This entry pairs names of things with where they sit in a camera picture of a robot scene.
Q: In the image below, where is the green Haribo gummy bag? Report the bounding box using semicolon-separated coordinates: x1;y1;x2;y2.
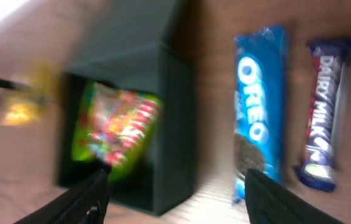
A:
71;81;162;182

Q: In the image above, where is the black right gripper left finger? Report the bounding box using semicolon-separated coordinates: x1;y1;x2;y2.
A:
16;169;110;224

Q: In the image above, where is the blue Oreo cookie pack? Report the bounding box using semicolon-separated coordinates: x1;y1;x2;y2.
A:
233;25;288;204

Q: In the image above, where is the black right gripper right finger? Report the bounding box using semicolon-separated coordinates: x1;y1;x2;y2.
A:
245;169;342;224

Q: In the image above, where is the yellow Hacks candy bag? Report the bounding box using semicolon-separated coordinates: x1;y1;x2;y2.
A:
0;62;59;126

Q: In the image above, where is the purple Dairy Milk bar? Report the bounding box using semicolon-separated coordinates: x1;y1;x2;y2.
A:
295;37;351;192

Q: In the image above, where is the black open box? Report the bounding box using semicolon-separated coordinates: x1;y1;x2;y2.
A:
57;0;197;216

